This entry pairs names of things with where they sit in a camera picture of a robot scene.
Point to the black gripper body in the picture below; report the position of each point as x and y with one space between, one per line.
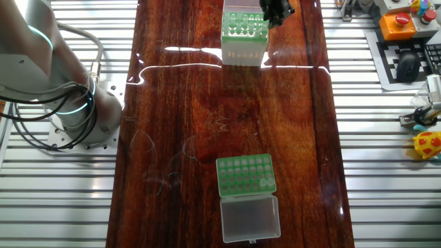
275 3

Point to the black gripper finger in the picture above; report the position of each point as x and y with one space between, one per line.
282 13
268 13

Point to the green clear pipette tip box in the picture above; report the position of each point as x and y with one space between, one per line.
241 51
246 213

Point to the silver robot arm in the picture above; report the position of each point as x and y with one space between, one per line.
107 113

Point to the grey control button box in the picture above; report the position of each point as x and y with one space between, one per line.
392 7

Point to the orange emergency stop box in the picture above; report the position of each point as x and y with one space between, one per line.
392 31

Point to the glossy brown wooden board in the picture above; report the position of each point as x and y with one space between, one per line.
193 113

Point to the small colourful plastic toy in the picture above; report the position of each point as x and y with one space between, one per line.
418 6

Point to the black computer mouse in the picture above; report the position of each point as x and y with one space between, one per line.
408 67

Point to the grey emergency stop box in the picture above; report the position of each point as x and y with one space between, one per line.
423 29

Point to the black keyboard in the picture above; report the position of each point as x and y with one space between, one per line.
435 58

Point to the yellow orange turtle toy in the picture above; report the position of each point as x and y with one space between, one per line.
429 144

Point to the small silver metal bracket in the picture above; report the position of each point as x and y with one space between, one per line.
406 119

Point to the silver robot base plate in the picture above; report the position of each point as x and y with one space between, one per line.
115 93

